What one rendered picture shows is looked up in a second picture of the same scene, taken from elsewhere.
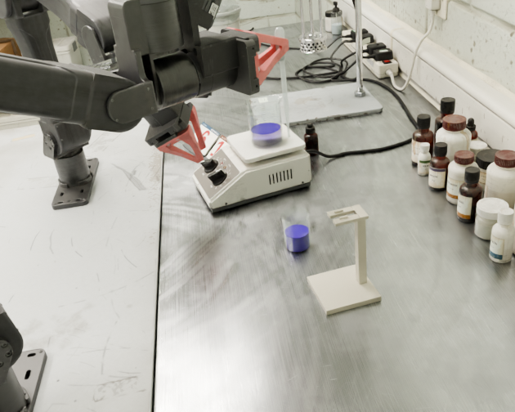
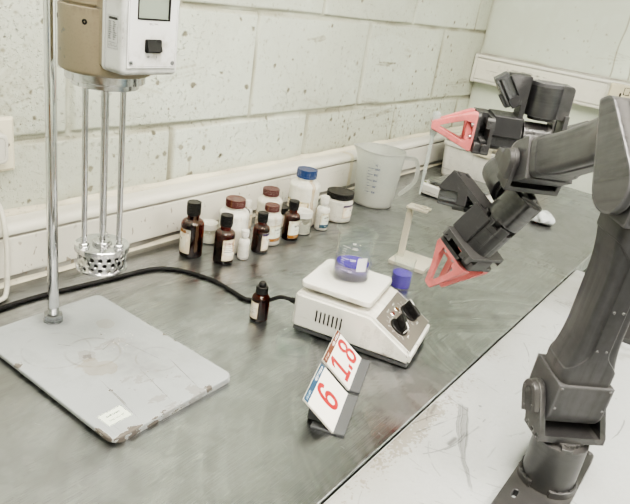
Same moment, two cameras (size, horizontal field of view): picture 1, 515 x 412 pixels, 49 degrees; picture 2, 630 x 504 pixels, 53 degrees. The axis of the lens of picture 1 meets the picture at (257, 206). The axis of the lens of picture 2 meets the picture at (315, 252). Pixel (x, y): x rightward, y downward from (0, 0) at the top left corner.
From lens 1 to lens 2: 1.84 m
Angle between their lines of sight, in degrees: 116
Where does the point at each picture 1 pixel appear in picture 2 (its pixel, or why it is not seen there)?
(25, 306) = (627, 371)
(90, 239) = not seen: hidden behind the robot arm
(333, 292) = (420, 260)
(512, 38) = (155, 135)
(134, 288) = (533, 332)
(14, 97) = not seen: outside the picture
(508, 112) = (198, 186)
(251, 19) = not seen: outside the picture
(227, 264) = (456, 305)
